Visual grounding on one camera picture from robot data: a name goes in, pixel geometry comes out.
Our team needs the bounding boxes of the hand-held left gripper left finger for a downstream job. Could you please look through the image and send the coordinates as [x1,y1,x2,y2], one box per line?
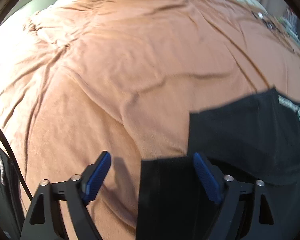
[20,151,112,240]

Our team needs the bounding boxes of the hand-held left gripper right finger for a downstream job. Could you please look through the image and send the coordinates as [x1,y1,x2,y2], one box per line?
[193,152,278,240]

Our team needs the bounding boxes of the black printed t-shirt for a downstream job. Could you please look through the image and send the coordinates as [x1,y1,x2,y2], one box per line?
[137,86,300,240]

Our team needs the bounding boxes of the orange blanket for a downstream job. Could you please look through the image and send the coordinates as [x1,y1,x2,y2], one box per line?
[0,0,300,240]

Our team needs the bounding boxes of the thick black cable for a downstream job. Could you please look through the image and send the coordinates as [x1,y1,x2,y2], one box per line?
[0,117,33,200]

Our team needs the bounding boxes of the black garment with white cord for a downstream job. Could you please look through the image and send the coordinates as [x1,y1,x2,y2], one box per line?
[0,146,24,240]

